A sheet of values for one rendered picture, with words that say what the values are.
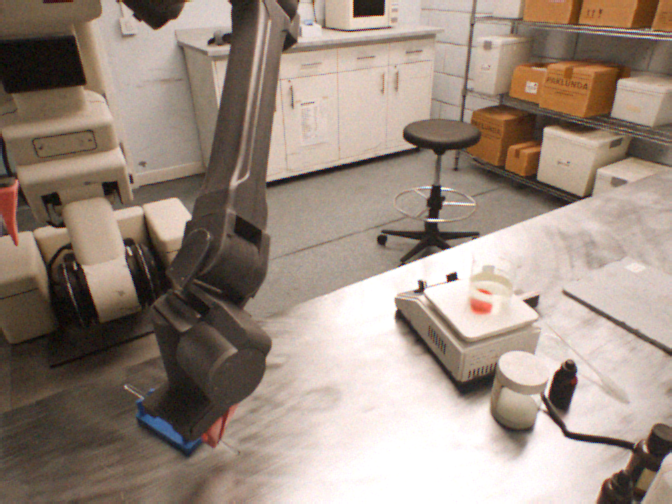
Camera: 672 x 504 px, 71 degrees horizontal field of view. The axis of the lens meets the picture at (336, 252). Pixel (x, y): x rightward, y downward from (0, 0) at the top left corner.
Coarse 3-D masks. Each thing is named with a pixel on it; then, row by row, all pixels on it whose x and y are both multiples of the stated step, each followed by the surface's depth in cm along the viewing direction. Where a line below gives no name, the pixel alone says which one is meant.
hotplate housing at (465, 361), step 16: (400, 304) 77; (416, 304) 71; (416, 320) 73; (432, 320) 68; (432, 336) 69; (448, 336) 64; (496, 336) 63; (512, 336) 64; (528, 336) 64; (432, 352) 70; (448, 352) 65; (464, 352) 62; (480, 352) 62; (496, 352) 63; (528, 352) 66; (448, 368) 66; (464, 368) 63; (480, 368) 64; (496, 368) 65
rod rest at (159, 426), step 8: (136, 416) 61; (144, 416) 61; (144, 424) 60; (152, 424) 59; (160, 424) 59; (168, 424) 59; (160, 432) 59; (168, 432) 58; (168, 440) 58; (176, 440) 57; (184, 440) 56; (200, 440) 58; (184, 448) 57; (192, 448) 57
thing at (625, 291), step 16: (592, 272) 87; (608, 272) 87; (624, 272) 87; (640, 272) 87; (656, 272) 86; (576, 288) 83; (592, 288) 83; (608, 288) 82; (624, 288) 82; (640, 288) 82; (656, 288) 82; (592, 304) 79; (608, 304) 79; (624, 304) 78; (640, 304) 78; (656, 304) 78; (624, 320) 75; (640, 320) 75; (656, 320) 75; (640, 336) 73; (656, 336) 72
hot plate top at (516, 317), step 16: (432, 288) 70; (448, 288) 70; (464, 288) 70; (432, 304) 68; (448, 304) 67; (464, 304) 67; (512, 304) 66; (448, 320) 64; (464, 320) 64; (480, 320) 64; (496, 320) 63; (512, 320) 63; (528, 320) 63; (464, 336) 61; (480, 336) 61
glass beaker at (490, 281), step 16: (480, 256) 66; (496, 256) 66; (512, 256) 64; (480, 272) 62; (496, 272) 60; (512, 272) 60; (480, 288) 63; (496, 288) 62; (512, 288) 62; (480, 304) 64; (496, 304) 63
